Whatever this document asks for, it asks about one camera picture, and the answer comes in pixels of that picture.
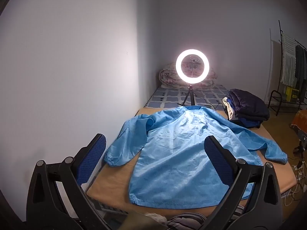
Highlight light blue jacket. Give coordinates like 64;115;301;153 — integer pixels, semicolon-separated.
104;106;288;208

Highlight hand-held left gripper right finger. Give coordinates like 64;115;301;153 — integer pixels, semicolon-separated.
199;135;283;230

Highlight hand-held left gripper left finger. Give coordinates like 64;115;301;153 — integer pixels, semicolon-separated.
26;133;113;230

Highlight orange box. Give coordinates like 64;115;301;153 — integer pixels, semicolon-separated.
290;110;307;135

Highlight navy puffer jacket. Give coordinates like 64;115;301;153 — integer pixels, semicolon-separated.
227;89;270;121

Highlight black stand device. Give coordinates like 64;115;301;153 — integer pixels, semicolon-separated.
293;131;307;155

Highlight person's striped clothing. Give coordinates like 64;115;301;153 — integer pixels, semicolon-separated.
165;206;245;230

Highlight black clothes rack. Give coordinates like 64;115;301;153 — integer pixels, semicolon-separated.
268;20;307;117

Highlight white cables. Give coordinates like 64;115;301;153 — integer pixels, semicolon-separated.
283;158;307;206

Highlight yellow box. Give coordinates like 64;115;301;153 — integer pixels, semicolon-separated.
284;86;300;102

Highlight white striped hanging towel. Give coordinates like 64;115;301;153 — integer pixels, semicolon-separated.
281;32;296;87

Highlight olive fuzzy-trimmed garment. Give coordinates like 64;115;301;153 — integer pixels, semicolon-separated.
125;211;168;230

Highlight cream white garment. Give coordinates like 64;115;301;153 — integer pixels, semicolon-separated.
222;97;237;120

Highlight ring light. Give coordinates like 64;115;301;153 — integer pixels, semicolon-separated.
176;49;210;85

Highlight dark hanging garment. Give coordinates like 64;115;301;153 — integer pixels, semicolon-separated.
295;45;307;97

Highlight floral folded quilt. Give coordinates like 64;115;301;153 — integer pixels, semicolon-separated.
159;62;218;90

